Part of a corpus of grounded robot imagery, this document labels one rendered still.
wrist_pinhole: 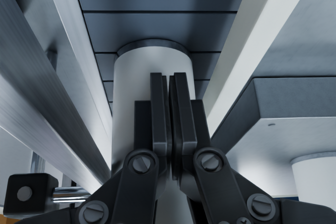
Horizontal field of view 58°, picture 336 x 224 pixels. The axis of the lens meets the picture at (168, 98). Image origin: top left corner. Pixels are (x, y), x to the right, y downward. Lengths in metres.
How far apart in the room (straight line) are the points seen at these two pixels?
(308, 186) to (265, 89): 0.23
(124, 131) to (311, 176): 0.41
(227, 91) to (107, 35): 0.08
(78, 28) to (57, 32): 0.09
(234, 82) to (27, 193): 0.16
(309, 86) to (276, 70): 0.05
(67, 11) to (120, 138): 0.07
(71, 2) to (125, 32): 0.03
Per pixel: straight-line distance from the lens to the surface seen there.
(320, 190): 0.53
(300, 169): 0.55
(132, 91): 0.17
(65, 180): 0.62
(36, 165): 0.26
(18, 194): 0.24
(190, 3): 0.16
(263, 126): 0.36
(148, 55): 0.18
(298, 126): 0.38
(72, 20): 0.18
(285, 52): 0.32
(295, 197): 0.76
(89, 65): 0.21
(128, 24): 0.17
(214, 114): 0.20
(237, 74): 0.16
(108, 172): 0.18
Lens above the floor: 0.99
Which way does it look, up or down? 24 degrees down
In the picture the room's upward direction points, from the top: 177 degrees clockwise
